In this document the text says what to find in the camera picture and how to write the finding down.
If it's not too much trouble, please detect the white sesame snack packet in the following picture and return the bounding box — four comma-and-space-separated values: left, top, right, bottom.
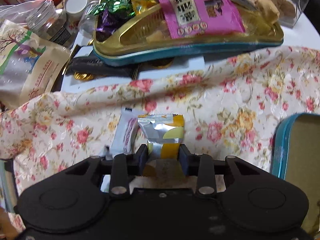
105, 107, 145, 160

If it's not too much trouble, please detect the yellow silver snack packet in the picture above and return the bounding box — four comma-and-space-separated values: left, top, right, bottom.
138, 113, 184, 177

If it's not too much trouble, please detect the gold tin with snacks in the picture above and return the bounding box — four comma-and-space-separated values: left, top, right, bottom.
93, 0, 284, 67

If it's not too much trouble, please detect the floral tablecloth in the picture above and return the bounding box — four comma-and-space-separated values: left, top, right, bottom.
0, 45, 320, 230

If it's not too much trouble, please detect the empty gold tin tray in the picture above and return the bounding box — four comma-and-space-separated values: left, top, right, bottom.
271, 113, 319, 236

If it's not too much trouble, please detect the beige tree snack bag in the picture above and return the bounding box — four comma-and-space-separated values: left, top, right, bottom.
1, 20, 71, 109

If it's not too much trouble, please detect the pink snack packet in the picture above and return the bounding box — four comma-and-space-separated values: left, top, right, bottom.
159, 0, 245, 39

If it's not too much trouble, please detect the small glass jar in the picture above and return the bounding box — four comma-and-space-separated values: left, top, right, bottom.
26, 0, 74, 48

